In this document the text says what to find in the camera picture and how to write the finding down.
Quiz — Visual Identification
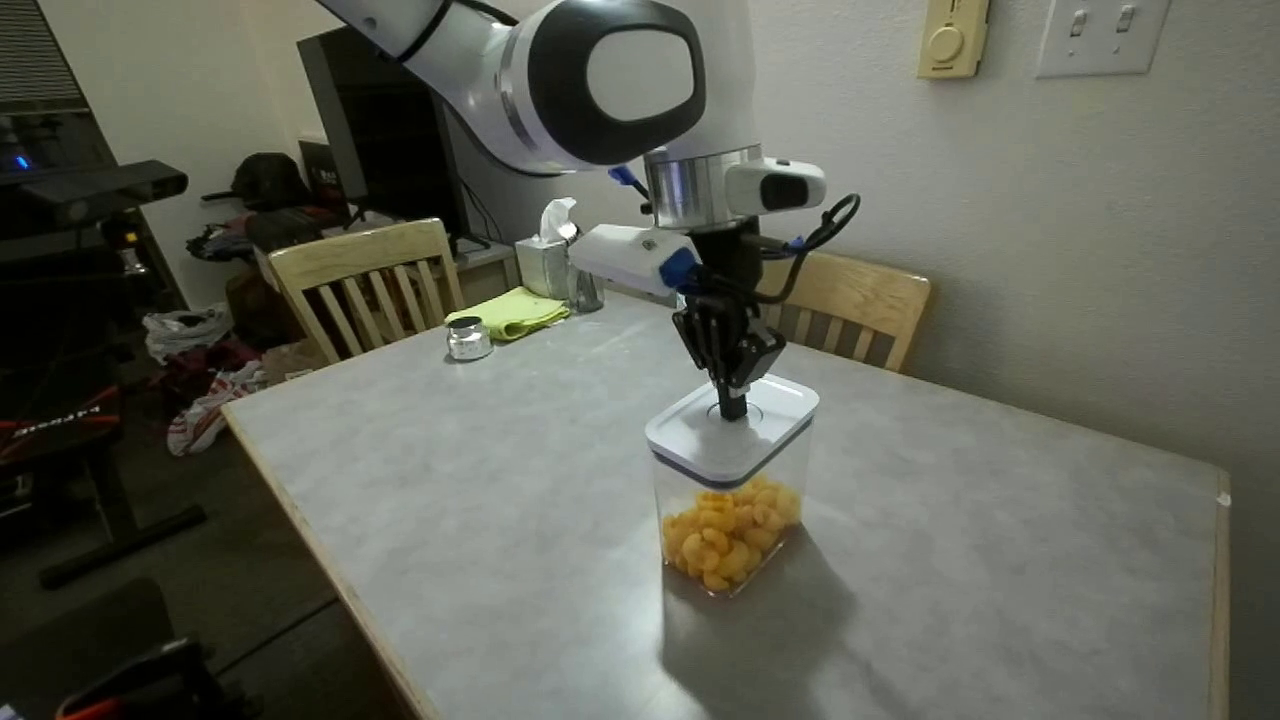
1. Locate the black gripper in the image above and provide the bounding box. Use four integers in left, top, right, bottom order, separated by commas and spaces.
673, 224, 790, 422

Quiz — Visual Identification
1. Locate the white rectangular container lid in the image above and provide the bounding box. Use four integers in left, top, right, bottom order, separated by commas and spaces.
642, 370, 824, 491

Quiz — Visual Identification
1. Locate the clear plastic food container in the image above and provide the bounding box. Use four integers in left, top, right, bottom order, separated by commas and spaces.
647, 433, 816, 601

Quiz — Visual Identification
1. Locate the wooden slat-back chair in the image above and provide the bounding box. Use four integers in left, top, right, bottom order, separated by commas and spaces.
262, 216, 469, 366
760, 249, 937, 376

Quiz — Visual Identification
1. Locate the glass utensil jar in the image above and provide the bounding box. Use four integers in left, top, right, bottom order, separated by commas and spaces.
564, 263, 606, 316

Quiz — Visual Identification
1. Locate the lime green cloth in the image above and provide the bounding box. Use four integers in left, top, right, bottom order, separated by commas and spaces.
442, 282, 573, 347

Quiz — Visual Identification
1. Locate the black cap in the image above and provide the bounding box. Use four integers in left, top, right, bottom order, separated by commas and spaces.
233, 149, 310, 216

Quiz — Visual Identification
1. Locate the red and white cloth pile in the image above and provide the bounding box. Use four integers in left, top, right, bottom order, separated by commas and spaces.
160, 336, 324, 460

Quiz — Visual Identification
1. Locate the black and red bag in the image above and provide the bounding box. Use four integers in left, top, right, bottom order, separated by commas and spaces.
50, 634, 245, 720

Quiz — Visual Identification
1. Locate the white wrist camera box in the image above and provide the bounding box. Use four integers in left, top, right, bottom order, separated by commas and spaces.
573, 218, 703, 305

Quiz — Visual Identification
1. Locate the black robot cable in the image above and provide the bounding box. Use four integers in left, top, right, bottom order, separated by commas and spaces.
755, 192, 862, 305

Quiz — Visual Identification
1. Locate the beige wall thermostat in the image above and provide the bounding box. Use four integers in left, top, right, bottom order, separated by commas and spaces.
916, 0, 997, 85

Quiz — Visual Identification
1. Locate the white light switch plate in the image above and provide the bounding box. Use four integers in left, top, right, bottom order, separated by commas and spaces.
1032, 0, 1175, 85

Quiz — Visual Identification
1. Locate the black sensor camera bar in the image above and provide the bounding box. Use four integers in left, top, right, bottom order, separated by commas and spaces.
0, 156, 193, 233

